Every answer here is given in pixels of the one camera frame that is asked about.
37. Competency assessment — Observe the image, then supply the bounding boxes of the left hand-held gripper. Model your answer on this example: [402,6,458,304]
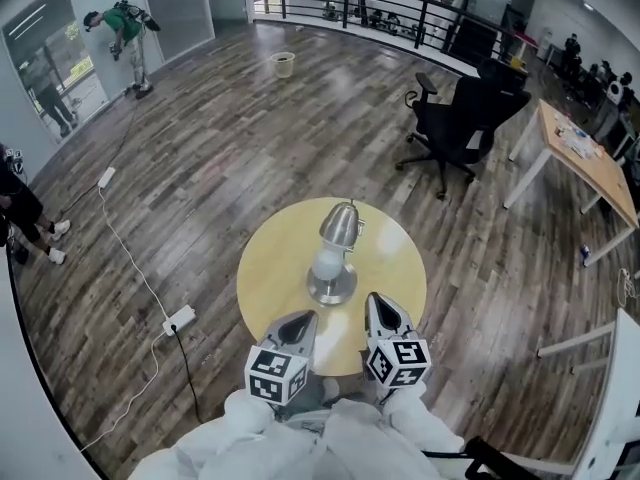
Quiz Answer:
[244,309,320,407]

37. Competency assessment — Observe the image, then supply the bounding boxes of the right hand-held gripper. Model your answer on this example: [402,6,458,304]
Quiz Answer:
[364,292,432,388]

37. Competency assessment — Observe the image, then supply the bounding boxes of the silver desk lamp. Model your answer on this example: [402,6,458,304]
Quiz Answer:
[305,199,367,308]

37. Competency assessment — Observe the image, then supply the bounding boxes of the person's right forearm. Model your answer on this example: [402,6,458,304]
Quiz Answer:
[379,381,464,454]

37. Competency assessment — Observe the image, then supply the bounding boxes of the person's left forearm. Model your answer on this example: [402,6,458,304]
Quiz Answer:
[222,389,286,442]

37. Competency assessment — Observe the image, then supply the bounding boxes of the wooden top desk white legs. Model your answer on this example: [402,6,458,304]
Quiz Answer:
[502,98,640,268]

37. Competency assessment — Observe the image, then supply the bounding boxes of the person's gray trousers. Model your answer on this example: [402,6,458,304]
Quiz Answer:
[279,375,371,409]

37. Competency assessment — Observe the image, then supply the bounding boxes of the yellow round side table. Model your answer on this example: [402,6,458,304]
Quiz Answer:
[236,196,428,378]

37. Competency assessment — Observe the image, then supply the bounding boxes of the large white power strip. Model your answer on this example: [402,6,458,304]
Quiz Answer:
[162,304,197,338]

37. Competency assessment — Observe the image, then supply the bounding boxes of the person's white top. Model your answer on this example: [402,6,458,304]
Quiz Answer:
[127,397,476,480]

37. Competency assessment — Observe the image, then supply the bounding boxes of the black office chair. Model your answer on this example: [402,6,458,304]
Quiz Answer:
[394,58,533,200]

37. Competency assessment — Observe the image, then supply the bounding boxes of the clutter of small packages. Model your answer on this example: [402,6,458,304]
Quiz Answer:
[552,124,607,160]

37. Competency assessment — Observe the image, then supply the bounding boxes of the woven waste basket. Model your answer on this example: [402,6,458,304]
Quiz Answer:
[270,51,297,79]

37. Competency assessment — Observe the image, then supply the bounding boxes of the black metal railing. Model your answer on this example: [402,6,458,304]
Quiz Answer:
[251,0,506,52]

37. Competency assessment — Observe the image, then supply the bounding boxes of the black power cable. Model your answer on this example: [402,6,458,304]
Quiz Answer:
[58,98,141,217]
[173,330,205,425]

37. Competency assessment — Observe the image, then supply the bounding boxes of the white power cable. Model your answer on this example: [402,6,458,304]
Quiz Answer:
[98,186,171,322]
[78,330,169,453]

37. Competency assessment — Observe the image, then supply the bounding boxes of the white coiled cable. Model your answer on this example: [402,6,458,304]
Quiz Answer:
[617,267,640,312]

